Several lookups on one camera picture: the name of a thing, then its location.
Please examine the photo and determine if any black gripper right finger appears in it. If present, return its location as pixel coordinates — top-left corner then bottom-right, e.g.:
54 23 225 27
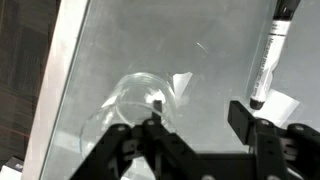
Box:
227 99 320 180

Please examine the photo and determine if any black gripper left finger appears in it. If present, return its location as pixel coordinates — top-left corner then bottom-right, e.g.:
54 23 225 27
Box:
69 99 202 180

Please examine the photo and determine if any clear plastic cup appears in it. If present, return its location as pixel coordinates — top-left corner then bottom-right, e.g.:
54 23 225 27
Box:
79 71 180 162

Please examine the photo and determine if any black white marker pen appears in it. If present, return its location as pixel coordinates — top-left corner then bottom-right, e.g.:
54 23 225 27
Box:
248 0 303 111

